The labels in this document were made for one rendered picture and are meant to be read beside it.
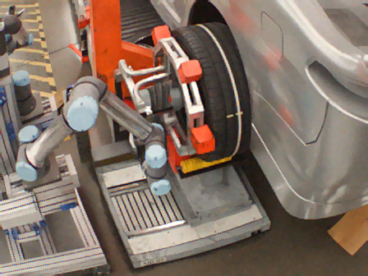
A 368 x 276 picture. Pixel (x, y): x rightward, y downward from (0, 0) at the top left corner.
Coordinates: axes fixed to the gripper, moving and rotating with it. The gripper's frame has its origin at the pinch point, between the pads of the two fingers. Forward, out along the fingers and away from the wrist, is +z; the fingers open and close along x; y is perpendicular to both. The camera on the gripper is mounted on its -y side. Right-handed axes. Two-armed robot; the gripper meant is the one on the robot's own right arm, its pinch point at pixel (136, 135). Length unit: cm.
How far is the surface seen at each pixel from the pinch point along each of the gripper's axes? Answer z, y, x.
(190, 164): 3.2, -29.5, -24.9
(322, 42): -63, 80, -48
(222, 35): 13, 35, -45
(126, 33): 186, -58, -37
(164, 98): -2.3, 17.8, -12.5
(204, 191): 9, -59, -35
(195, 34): 18, 35, -34
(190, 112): -9.5, 14.0, -20.7
